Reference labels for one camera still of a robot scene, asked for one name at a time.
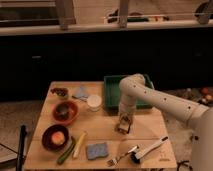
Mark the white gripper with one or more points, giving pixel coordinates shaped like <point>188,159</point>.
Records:
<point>126,114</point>

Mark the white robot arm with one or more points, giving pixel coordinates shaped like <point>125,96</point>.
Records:
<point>197,116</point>

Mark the black white brush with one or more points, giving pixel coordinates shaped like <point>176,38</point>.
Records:
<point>137,156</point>

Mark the green plastic tray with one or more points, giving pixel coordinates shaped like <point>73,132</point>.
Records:
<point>112,92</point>

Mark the metal fork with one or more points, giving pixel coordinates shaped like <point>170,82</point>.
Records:
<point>115,160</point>

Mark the blue sponge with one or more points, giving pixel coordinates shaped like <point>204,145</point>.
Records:
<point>94,151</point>

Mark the white cup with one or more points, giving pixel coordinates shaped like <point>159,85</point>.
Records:
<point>94,102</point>

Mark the yellow banana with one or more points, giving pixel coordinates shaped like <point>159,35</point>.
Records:
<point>79,144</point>

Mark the green cucumber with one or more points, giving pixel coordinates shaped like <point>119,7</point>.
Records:
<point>66,154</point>

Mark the orange bowl with dark object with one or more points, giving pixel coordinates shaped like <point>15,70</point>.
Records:
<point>65,112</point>

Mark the orange fruit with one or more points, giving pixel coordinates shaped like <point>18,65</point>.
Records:
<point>58,138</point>

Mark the dark red bowl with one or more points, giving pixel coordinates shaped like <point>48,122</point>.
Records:
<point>46,137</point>

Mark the small bowl of nuts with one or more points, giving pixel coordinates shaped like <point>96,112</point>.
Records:
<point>62,93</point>

